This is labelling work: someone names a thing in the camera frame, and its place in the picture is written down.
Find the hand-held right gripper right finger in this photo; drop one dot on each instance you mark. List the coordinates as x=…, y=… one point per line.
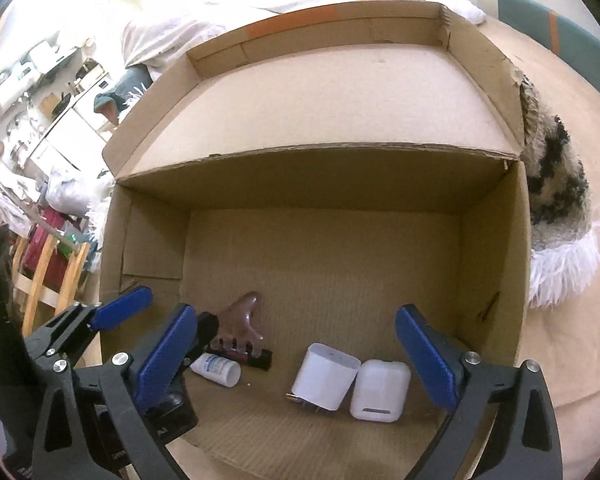
x=425, y=360

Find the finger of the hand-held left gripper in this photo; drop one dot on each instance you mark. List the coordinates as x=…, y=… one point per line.
x=122, y=307
x=207, y=327

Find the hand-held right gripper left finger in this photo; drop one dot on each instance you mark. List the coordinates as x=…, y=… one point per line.
x=165, y=355

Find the claw-shaped scalp massager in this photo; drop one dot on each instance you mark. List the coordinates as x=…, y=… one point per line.
x=242, y=317

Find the white pill bottle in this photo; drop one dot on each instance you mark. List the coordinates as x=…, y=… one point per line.
x=216, y=367

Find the white earbuds case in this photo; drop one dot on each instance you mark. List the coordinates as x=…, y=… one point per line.
x=380, y=391

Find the black cosmetic tube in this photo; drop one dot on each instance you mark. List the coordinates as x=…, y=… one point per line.
x=255, y=358

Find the white power adapter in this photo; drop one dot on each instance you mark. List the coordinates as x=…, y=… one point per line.
x=325, y=372

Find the cardboard box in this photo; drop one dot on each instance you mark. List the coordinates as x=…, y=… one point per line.
x=330, y=260

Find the yellow wooden chair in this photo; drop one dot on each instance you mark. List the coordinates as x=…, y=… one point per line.
x=45, y=275

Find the grey plastic sack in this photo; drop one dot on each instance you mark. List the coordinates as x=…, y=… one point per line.
x=75, y=192

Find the white kitchen cabinet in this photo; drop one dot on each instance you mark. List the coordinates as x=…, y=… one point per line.
x=65, y=140

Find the fluffy black and white blanket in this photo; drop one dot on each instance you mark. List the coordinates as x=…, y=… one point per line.
x=555, y=185

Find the white kitchen appliance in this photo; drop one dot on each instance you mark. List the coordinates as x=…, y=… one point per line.
x=11, y=91

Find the white duvet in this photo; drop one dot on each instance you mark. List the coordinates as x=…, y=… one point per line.
x=180, y=30

